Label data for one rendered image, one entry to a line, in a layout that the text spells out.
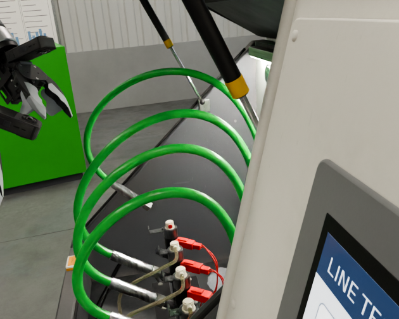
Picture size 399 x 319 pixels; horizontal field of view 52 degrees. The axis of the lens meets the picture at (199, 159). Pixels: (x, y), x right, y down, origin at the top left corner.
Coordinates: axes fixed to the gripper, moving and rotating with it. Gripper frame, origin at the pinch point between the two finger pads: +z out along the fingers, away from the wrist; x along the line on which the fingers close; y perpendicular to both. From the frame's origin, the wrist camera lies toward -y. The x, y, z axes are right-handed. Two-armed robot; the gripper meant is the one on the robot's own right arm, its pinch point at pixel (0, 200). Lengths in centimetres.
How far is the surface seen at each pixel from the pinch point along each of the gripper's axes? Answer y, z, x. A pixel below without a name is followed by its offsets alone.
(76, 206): -13.5, 0.1, 6.7
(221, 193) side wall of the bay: -46, 20, -33
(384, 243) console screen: -36, -18, 55
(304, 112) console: -37, -21, 43
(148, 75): -28.3, -17.6, -9.5
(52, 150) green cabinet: 56, 88, -321
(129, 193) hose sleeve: -21.5, 7.5, -12.2
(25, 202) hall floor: 82, 125, -290
